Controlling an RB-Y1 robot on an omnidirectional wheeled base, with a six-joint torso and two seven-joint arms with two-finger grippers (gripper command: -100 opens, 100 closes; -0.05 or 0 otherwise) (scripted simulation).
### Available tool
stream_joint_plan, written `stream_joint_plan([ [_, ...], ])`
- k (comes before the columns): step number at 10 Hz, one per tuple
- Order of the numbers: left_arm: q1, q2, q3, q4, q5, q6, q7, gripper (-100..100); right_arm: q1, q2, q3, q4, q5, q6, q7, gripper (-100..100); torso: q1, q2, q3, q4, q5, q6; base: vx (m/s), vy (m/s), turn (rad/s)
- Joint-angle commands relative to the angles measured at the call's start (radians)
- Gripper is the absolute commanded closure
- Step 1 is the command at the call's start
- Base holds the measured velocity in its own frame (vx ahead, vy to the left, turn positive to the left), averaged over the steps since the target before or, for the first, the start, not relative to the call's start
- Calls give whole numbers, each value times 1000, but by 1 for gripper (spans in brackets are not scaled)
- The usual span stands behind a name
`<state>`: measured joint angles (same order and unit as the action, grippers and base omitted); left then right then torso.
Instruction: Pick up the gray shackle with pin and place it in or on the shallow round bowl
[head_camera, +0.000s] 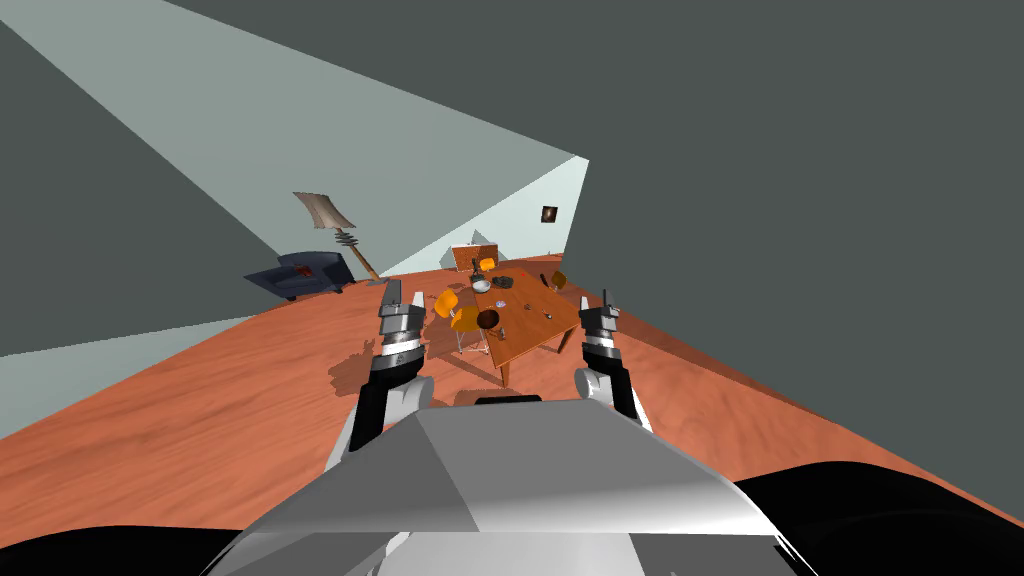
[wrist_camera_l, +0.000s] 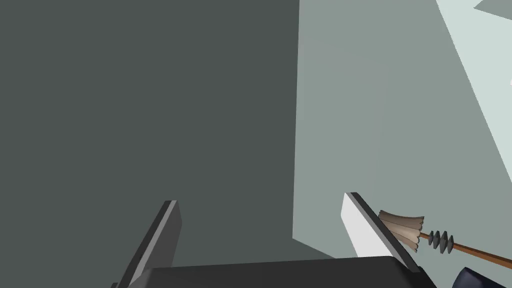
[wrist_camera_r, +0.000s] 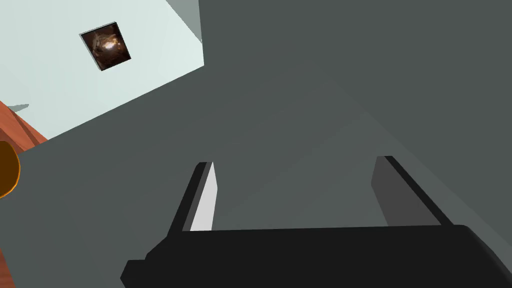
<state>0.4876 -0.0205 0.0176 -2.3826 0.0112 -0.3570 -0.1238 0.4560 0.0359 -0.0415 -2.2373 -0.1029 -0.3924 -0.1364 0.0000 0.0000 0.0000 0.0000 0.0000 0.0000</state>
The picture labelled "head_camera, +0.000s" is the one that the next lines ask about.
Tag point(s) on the dark blue armchair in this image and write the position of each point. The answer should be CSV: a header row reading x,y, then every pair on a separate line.
x,y
308,272

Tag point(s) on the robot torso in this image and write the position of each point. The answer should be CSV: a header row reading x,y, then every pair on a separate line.
x,y
512,480

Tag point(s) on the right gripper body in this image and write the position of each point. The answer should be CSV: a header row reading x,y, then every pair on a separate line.
x,y
600,323

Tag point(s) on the orange chair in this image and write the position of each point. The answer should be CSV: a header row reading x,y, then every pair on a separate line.
x,y
559,279
486,264
465,318
446,303

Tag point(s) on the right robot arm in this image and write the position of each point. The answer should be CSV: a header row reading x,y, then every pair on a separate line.
x,y
596,384

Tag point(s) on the brown wooden table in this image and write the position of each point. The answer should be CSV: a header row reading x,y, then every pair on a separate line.
x,y
530,330

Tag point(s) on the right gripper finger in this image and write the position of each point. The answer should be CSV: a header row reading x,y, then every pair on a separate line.
x,y
585,306
606,301

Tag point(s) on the dark wall picture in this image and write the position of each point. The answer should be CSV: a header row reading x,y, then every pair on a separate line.
x,y
549,214

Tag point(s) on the brown wooden cabinet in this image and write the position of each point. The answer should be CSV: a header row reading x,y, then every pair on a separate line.
x,y
464,256

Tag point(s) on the beige floor lamp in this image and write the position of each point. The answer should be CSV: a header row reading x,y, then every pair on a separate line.
x,y
324,210

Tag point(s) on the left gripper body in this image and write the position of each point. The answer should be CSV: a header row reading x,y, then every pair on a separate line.
x,y
402,323

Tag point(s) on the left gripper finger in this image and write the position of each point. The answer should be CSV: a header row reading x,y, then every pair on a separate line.
x,y
392,294
418,301

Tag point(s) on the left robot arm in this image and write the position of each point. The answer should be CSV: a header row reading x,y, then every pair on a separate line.
x,y
374,400

